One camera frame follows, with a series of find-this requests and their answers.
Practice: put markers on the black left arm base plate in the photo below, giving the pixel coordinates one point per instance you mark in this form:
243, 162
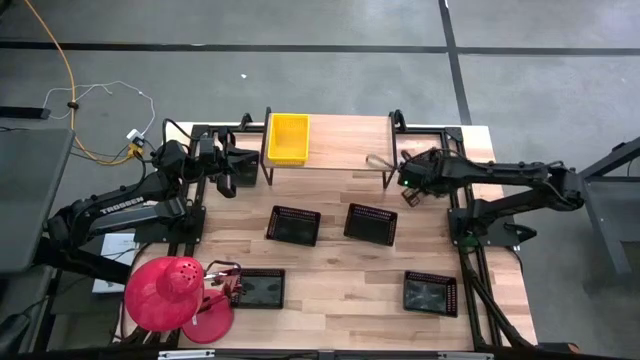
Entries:
165, 237

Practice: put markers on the silver metal bracket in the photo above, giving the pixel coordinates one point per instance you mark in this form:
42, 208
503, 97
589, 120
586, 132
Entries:
187, 354
465, 356

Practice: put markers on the black aluminium table frame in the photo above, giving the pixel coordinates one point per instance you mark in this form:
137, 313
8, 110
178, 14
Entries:
469, 300

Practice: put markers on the black desk beam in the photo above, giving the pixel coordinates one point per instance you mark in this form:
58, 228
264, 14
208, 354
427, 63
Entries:
80, 260

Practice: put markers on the wooden shelf black metal legs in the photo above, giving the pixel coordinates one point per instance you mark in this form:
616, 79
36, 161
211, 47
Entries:
345, 145

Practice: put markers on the black orange clamp foot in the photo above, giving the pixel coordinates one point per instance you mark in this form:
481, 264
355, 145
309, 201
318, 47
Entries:
567, 347

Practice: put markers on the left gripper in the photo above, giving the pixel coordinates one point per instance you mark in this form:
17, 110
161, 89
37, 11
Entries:
215, 155

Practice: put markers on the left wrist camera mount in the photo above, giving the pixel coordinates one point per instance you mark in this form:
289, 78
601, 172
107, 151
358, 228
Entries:
226, 186

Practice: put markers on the grey desk black frame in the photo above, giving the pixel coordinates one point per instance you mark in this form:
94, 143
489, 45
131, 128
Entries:
612, 215

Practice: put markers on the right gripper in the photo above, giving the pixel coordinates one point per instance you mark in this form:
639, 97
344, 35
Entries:
420, 175

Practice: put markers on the red desk lamp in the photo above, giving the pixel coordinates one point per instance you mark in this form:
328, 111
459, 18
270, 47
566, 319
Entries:
160, 300

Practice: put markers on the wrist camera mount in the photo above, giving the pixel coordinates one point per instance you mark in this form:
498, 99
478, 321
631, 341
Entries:
413, 197
226, 186

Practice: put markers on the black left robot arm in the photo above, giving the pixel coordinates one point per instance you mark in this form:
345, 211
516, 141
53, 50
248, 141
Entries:
125, 206

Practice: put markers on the yellow plug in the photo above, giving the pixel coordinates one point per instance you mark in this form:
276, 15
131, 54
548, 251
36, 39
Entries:
134, 150

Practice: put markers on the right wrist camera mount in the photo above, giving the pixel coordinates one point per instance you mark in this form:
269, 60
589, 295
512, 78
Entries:
413, 197

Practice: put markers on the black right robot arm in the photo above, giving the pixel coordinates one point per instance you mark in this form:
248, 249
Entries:
500, 172

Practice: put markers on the black curved bracket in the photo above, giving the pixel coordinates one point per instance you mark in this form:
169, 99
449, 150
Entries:
522, 233

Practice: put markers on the white booklet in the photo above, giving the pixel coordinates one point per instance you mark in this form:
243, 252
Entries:
116, 248

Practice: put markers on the white power adapter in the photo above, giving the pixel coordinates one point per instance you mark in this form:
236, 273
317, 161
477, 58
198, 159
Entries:
135, 135

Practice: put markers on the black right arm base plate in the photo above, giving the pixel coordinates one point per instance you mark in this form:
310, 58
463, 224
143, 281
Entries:
500, 225

